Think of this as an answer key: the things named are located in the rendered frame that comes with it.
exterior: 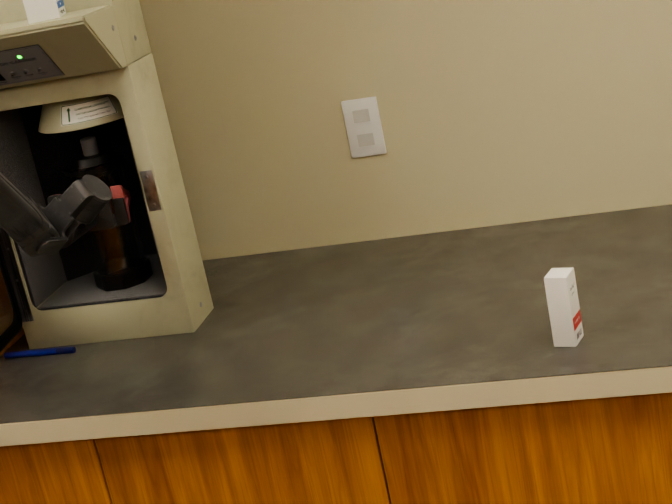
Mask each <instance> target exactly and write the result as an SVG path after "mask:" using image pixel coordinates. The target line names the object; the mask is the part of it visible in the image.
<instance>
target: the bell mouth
mask: <svg viewBox="0 0 672 504"><path fill-rule="evenodd" d="M121 118H124V115H123V111H122V108H121V104H120V101H119V100H118V98H116V97H115V96H114V95H111V94H104V95H98V96H92V97H86V98H80V99H74V100H67V101H61V102H55V103H49V104H43V105H42V110H41V116H40V122H39V129H38V131H39V132H40V133H43V134H56V133H65V132H71V131H77V130H82V129H87V128H91V127H95V126H99V125H103V124H106V123H109V122H113V121H116V120H119V119H121Z"/></svg>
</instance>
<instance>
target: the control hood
mask: <svg viewBox="0 0 672 504"><path fill-rule="evenodd" d="M37 44H39V46H40V47H41V48H42V49H43V50H44V51H45V52H46V54H47V55H48V56H49V57H50V58H51V59H52V60H53V62H54V63H55V64H56V65H57V66H58V67H59V68H60V70H61V71H62V72H63V73H64V74H65V75H61V76H55V77H49V78H43V79H37V80H31V81H25V82H19V83H13V84H8V85H2V86H0V89H3V88H9V87H15V86H21V85H27V84H33V83H39V82H45V81H51V80H57V79H63V78H69V77H75V76H81V75H87V74H93V73H99V72H104V71H110V70H116V69H122V68H124V67H125V66H126V64H127V62H126V58H125V54H124V50H123V46H122V42H121V38H120V34H119V30H118V26H117V22H116V18H115V14H114V10H113V6H111V5H105V6H99V7H94V8H88V9H83V10H77V11H72V12H66V14H65V15H63V16H62V17H60V18H56V19H51V20H46V21H41V22H36V23H31V24H29V22H28V20H23V21H17V22H12V23H6V24H1V25H0V51H3V50H9V49H14V48H20V47H26V46H31V45H37Z"/></svg>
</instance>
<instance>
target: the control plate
mask: <svg viewBox="0 0 672 504"><path fill-rule="evenodd" d="M16 55H21V56H23V58H22V59H18V58H16ZM37 67H41V68H42V70H41V71H40V72H38V70H37V69H36V68H37ZM24 69H26V70H28V71H29V72H28V73H27V74H24V72H23V70H24ZM10 72H15V73H16V74H15V75H14V76H11V74H10ZM0 74H1V75H2V76H3V77H4V78H5V79H6V80H5V81H0V86H2V85H8V84H13V83H19V82H25V81H31V80H37V79H43V78H49V77H55V76H61V75H65V74H64V73H63V72H62V71H61V70H60V68H59V67H58V66H57V65H56V64H55V63H54V62H53V60H52V59H51V58H50V57H49V56H48V55H47V54H46V52H45V51H44V50H43V49H42V48H41V47H40V46H39V44H37V45H31V46H26V47H20V48H14V49H9V50H3V51H0Z"/></svg>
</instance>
